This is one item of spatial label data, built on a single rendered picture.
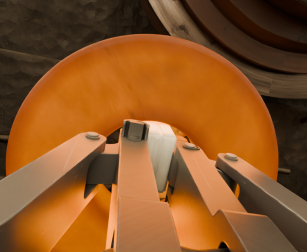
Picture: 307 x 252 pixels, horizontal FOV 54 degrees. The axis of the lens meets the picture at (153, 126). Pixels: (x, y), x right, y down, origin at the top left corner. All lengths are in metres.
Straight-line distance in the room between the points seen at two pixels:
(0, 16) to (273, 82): 0.44
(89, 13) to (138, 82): 0.41
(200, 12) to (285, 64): 0.13
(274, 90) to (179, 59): 0.30
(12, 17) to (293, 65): 0.44
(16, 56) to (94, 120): 0.37
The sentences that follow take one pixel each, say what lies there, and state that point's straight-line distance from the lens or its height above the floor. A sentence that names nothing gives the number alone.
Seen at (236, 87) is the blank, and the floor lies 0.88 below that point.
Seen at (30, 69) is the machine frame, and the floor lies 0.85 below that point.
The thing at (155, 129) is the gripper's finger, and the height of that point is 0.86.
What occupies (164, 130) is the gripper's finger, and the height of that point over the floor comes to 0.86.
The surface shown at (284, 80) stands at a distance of 0.45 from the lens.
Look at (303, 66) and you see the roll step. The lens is 0.44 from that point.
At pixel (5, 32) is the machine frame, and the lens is 0.59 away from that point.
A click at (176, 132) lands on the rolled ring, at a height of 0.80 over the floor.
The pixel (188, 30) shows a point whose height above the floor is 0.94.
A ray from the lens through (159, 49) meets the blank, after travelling 0.16.
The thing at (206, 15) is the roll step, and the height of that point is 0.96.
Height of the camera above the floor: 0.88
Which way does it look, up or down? 10 degrees down
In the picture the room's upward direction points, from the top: 11 degrees clockwise
